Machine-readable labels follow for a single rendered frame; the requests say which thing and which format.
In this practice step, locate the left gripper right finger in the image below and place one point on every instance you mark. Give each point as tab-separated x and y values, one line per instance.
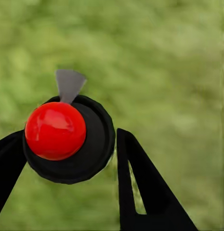
164	211

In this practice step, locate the pesticide atomizer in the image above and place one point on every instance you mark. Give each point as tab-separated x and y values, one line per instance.
71	137

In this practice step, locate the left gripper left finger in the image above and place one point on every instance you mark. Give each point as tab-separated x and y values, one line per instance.
12	162

